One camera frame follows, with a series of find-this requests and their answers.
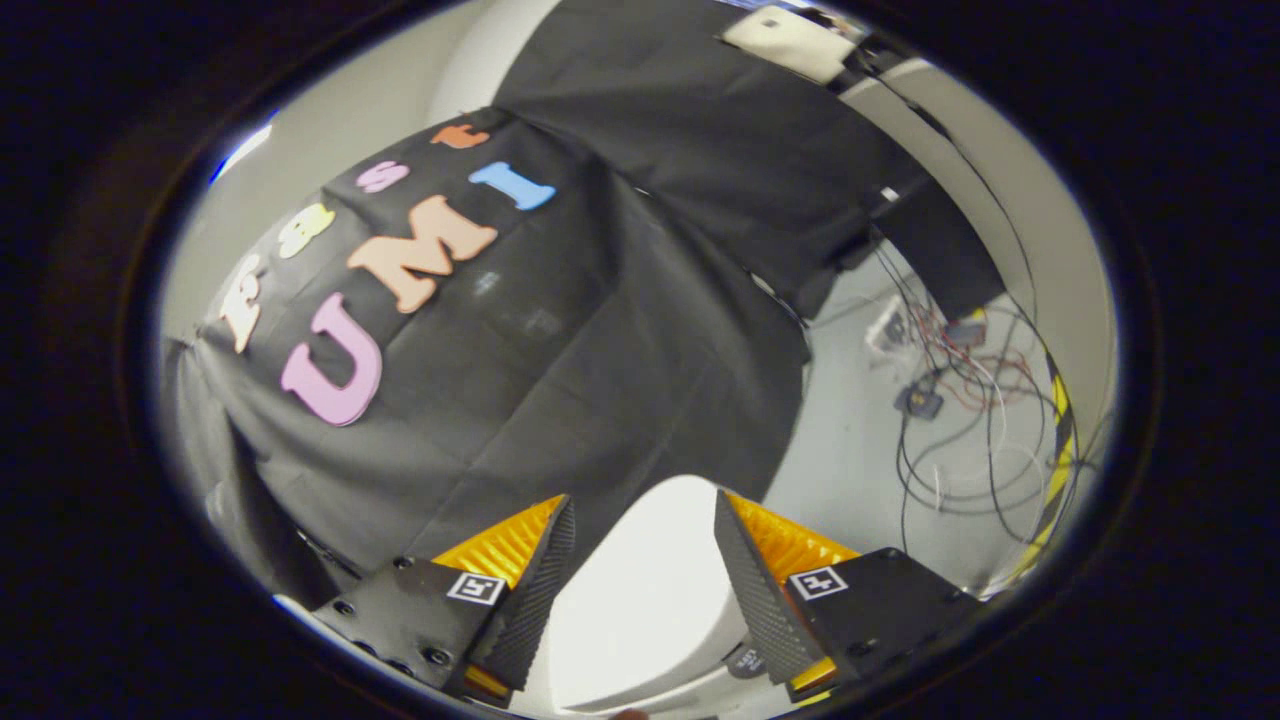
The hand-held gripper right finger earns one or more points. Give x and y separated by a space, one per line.
755 590

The white toilet lid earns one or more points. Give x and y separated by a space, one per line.
640 590

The black box with white label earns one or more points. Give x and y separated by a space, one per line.
945 240

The white power strip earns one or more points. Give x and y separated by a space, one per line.
888 325

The black backdrop cloth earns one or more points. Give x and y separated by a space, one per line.
600 300

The white flat device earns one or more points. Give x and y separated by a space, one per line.
785 40

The yellow black striped tape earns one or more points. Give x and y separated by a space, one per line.
1060 440

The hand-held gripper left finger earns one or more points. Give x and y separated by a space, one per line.
535 600

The black power adapter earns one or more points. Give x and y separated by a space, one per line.
918 402

